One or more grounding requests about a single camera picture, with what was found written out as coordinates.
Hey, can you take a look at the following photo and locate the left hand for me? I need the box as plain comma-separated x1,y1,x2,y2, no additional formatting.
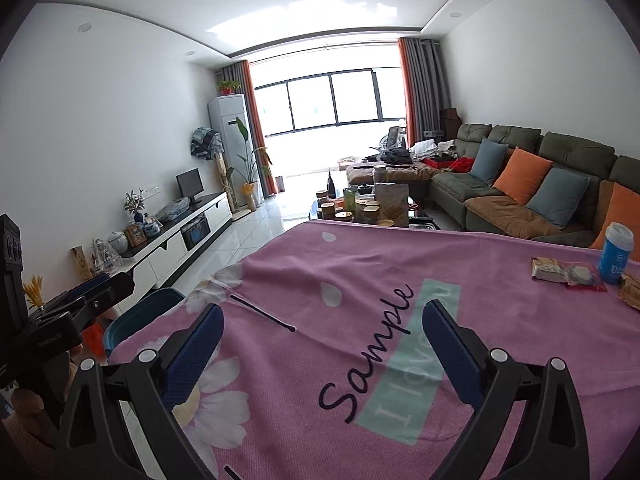
11,352,75,446

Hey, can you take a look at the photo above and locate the white tv cabinet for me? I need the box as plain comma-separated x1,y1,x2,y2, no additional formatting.
114,193,232,315

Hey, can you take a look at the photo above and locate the blue paper coffee cup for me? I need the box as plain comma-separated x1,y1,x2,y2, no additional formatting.
599,222,634,285

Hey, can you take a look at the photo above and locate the teal trash bin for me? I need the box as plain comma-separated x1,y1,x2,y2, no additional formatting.
103,288,186,358

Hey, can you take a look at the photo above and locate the tall potted plant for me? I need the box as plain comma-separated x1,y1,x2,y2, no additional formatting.
228,117,271,211

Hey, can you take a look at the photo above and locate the red clear snack packet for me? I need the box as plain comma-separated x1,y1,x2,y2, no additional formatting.
564,263,606,292

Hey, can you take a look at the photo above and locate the beige snack packet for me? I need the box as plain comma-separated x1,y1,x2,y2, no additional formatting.
532,257,568,285

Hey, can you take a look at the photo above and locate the glass coffee table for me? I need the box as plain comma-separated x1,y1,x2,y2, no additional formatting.
308,169,439,231

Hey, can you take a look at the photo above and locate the grey blue cushion far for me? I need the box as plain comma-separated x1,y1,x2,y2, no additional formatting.
470,139,509,185

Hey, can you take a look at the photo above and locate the left orange grey curtain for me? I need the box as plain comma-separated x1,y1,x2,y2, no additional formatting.
215,61,278,198

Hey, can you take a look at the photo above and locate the right orange grey curtain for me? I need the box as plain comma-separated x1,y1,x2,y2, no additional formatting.
398,37,450,145

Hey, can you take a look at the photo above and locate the grey blue cushion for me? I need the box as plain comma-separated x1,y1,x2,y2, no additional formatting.
526,167,589,229
470,139,509,185

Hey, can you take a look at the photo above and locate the orange grey curtain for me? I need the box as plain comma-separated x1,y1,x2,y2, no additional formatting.
215,61,278,198
398,37,450,145

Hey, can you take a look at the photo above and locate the orange cushion far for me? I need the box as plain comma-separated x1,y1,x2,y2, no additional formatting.
492,148,552,205

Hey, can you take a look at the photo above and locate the dark green sectional sofa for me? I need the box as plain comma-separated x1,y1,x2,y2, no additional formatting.
428,124,639,249

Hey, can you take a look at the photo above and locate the orange cushion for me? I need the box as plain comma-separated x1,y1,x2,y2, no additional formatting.
590,181,640,262
492,148,552,205

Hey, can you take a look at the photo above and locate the white standing air conditioner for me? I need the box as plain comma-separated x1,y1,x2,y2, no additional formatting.
207,94,259,209

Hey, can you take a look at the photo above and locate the pink sleeve left forearm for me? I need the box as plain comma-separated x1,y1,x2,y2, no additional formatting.
1,414,55,479

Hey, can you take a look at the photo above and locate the grey blue cushion near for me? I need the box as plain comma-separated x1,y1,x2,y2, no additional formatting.
526,167,589,229

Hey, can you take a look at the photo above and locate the black monitor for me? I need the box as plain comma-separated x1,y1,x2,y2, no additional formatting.
176,168,204,204

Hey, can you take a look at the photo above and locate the brown paper wrapper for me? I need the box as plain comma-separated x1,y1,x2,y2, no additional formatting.
617,273,640,311

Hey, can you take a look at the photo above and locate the orange cushion near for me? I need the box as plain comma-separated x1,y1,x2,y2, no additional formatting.
590,181,640,262

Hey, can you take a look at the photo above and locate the pink floral blanket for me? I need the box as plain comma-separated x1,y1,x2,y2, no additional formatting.
113,221,639,479

